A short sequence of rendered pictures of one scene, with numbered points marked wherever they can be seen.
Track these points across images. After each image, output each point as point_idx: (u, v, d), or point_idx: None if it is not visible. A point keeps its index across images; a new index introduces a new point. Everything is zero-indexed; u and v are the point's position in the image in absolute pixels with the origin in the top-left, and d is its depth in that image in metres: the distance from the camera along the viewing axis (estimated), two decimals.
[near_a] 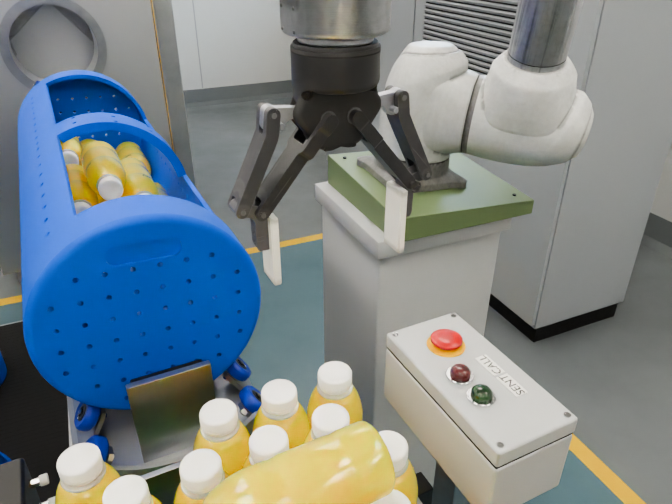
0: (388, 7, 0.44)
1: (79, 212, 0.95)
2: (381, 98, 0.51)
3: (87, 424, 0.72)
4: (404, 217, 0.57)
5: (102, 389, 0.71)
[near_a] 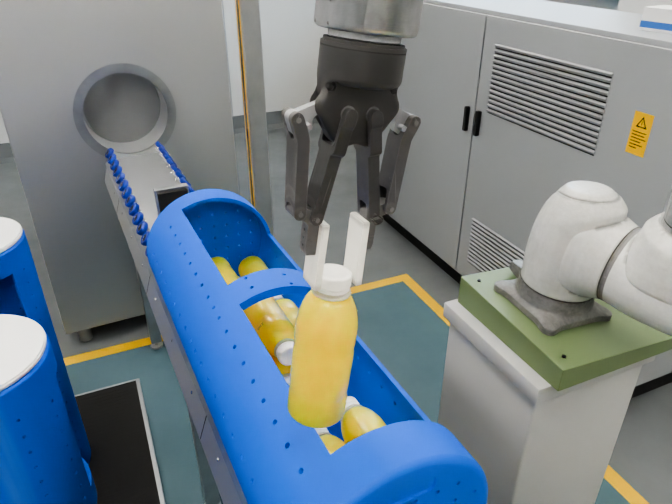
0: (419, 12, 0.46)
1: None
2: (398, 111, 0.53)
3: None
4: (364, 249, 0.56)
5: None
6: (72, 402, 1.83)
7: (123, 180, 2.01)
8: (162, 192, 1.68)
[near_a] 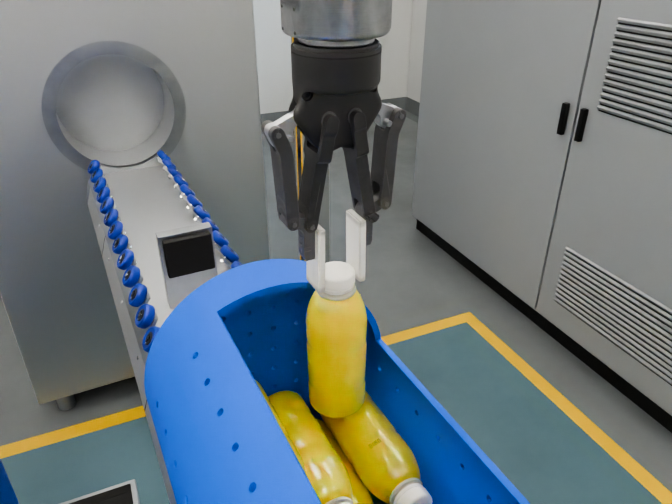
0: (389, 8, 0.44)
1: None
2: (381, 106, 0.51)
3: None
4: (364, 247, 0.56)
5: None
6: None
7: (111, 210, 1.36)
8: (171, 239, 1.03)
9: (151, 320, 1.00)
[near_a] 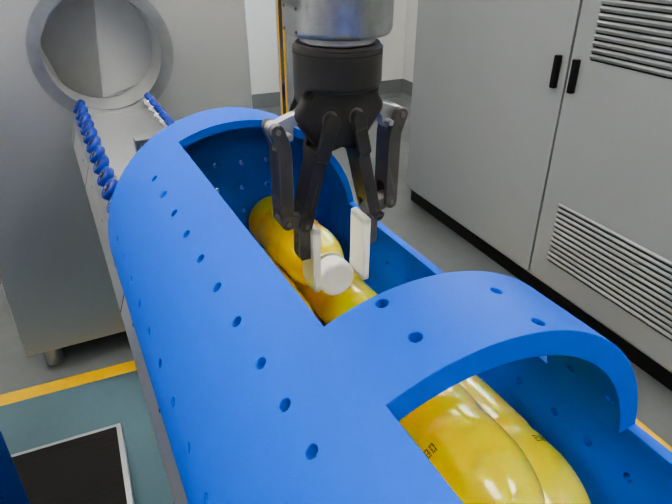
0: (391, 8, 0.44)
1: None
2: (382, 105, 0.51)
3: None
4: (368, 244, 0.56)
5: None
6: (8, 481, 1.16)
7: (93, 137, 1.34)
8: None
9: None
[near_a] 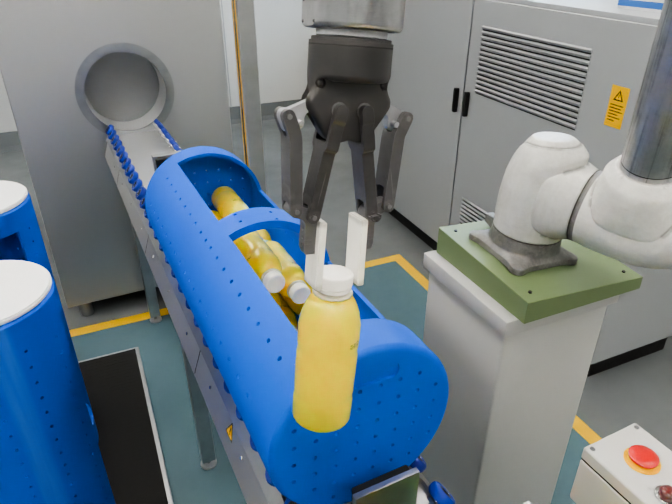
0: (402, 6, 0.47)
1: None
2: (389, 107, 0.53)
3: None
4: (364, 248, 0.56)
5: (317, 491, 0.79)
6: (74, 361, 1.92)
7: (123, 152, 2.10)
8: (160, 158, 1.77)
9: None
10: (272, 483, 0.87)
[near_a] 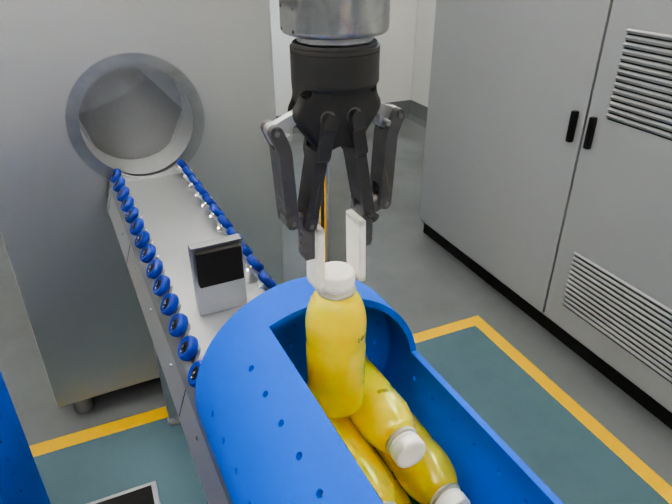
0: (387, 7, 0.44)
1: None
2: (380, 105, 0.51)
3: None
4: (364, 246, 0.56)
5: None
6: None
7: (137, 219, 1.39)
8: (202, 251, 1.07)
9: (184, 329, 1.04)
10: None
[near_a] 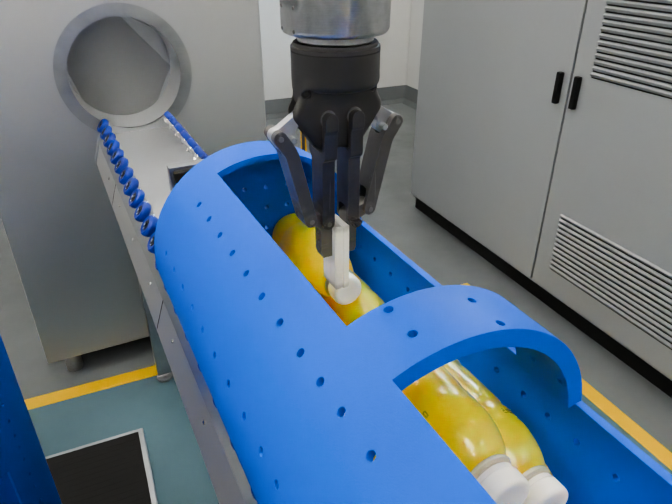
0: (388, 7, 0.44)
1: None
2: (380, 108, 0.51)
3: None
4: (347, 252, 0.55)
5: None
6: (45, 484, 1.24)
7: (121, 158, 1.42)
8: (181, 170, 1.09)
9: None
10: None
